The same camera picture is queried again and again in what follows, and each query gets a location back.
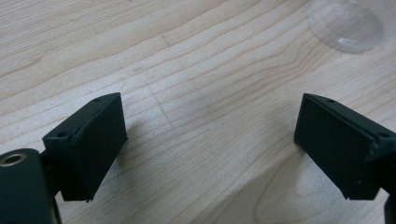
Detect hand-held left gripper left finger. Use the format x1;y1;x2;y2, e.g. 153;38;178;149
42;91;129;203

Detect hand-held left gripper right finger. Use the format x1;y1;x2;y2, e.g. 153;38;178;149
293;92;396;201

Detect clear plastic dome lid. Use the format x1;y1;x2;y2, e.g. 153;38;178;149
307;0;385;55

